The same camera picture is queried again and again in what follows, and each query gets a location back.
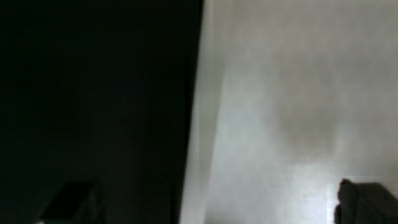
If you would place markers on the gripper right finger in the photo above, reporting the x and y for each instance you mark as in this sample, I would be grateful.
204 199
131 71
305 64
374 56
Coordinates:
367 204

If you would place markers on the white desk top tray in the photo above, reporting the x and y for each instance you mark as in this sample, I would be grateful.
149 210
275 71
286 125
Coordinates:
294 109

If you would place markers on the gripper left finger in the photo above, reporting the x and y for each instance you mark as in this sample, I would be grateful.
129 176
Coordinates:
74 205

